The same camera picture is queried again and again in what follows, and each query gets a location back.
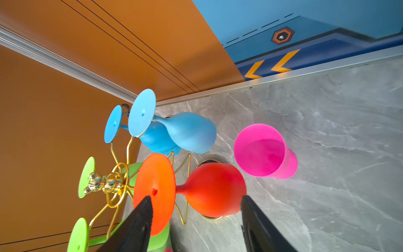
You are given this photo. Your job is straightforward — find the red wine glass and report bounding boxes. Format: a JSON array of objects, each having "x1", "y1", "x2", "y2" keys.
[{"x1": 133, "y1": 153, "x2": 247, "y2": 236}]

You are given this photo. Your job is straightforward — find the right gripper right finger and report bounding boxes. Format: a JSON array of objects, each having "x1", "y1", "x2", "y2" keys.
[{"x1": 241, "y1": 195, "x2": 297, "y2": 252}]

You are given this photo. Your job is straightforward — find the left blue wine glass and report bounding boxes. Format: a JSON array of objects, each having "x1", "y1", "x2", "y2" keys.
[{"x1": 104, "y1": 105, "x2": 182, "y2": 155}]

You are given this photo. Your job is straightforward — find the green wine glass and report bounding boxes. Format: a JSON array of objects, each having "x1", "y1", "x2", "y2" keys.
[
  {"x1": 67, "y1": 217, "x2": 170, "y2": 252},
  {"x1": 78, "y1": 156, "x2": 126, "y2": 198}
]

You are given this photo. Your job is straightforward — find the right light blue wine glass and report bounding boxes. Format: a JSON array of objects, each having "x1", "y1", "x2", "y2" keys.
[{"x1": 128, "y1": 89, "x2": 217, "y2": 154}]

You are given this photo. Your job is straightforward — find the pink wine glass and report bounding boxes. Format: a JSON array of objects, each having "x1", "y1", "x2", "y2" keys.
[{"x1": 234, "y1": 123, "x2": 298, "y2": 180}]

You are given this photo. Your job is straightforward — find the gold wine glass rack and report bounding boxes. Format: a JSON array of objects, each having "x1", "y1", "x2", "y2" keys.
[{"x1": 83, "y1": 136, "x2": 224, "y2": 242}]

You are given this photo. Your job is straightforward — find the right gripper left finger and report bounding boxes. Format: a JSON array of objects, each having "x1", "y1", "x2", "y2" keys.
[{"x1": 98, "y1": 196, "x2": 153, "y2": 252}]

